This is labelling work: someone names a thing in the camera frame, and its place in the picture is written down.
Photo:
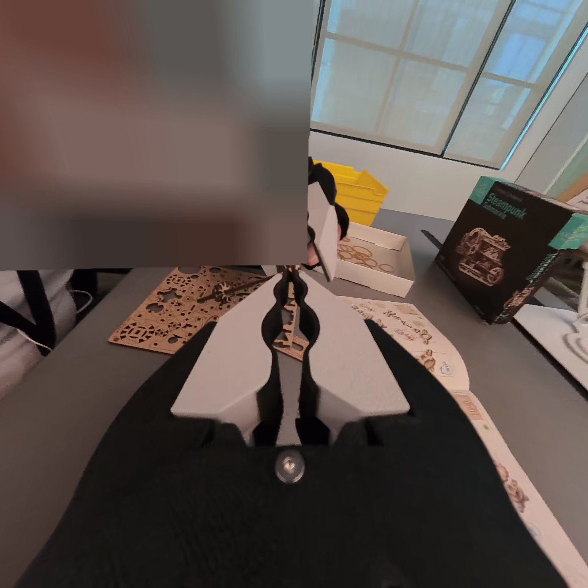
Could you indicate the large window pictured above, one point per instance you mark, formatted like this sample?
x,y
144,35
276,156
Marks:
x,y
413,69

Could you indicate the illustrated instruction booklet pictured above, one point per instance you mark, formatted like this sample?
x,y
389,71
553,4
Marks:
x,y
413,330

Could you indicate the laser-cut wooden parts sheet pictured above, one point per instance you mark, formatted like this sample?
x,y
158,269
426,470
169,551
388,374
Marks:
x,y
151,317

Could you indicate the person's left hand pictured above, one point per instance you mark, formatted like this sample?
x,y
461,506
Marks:
x,y
313,259

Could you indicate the white cardboard tray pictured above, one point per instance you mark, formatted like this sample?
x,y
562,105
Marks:
x,y
390,282

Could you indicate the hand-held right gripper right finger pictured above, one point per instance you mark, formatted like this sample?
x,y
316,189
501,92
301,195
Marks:
x,y
358,367

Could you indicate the wooden axle with gears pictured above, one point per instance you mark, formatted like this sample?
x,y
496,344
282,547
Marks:
x,y
223,293

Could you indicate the white document stand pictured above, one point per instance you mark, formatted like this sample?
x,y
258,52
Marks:
x,y
542,335

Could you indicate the black model kit box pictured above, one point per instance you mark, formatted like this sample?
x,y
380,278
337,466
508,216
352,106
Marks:
x,y
496,257

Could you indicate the pile of wooden rings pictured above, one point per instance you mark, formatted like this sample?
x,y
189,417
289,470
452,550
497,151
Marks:
x,y
363,251

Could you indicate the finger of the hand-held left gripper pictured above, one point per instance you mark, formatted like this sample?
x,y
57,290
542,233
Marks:
x,y
324,229

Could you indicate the person's white shirt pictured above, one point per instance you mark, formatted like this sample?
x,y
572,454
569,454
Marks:
x,y
18,363

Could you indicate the yellow plastic bin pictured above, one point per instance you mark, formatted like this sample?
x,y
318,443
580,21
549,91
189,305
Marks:
x,y
363,197

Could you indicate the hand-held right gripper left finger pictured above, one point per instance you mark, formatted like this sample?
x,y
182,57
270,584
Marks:
x,y
216,367

